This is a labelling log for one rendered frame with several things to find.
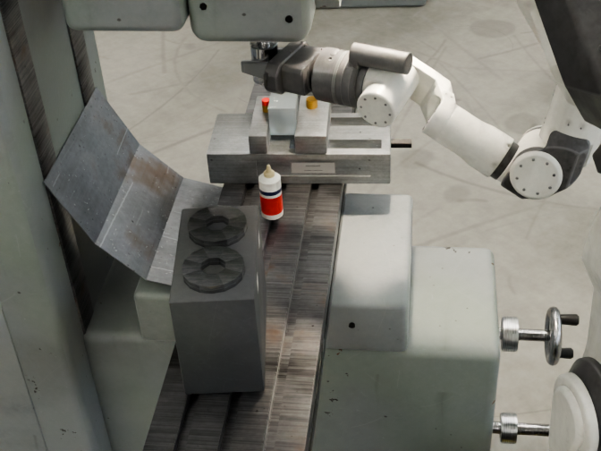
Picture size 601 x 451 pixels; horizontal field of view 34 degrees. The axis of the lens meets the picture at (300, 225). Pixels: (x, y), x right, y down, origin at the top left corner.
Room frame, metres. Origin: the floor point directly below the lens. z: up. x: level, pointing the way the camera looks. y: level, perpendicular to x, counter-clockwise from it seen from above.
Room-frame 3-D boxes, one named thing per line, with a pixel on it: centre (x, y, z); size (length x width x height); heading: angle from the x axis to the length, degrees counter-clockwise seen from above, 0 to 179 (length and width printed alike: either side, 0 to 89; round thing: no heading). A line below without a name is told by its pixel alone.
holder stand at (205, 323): (1.12, 0.13, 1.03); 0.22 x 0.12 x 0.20; 178
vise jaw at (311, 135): (1.61, -0.04, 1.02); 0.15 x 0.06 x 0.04; 173
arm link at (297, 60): (1.42, -0.04, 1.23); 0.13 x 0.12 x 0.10; 150
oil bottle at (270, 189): (1.45, 0.05, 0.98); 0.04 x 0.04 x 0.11
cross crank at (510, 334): (1.39, -0.45, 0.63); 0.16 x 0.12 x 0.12; 81
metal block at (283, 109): (1.61, 0.02, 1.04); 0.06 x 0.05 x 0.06; 173
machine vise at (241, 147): (1.61, -0.01, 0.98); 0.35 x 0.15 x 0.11; 83
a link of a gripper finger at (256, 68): (1.44, 0.06, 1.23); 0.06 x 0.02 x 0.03; 60
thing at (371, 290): (1.47, 0.04, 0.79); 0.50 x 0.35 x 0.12; 81
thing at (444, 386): (1.46, 0.02, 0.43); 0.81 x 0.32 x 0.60; 81
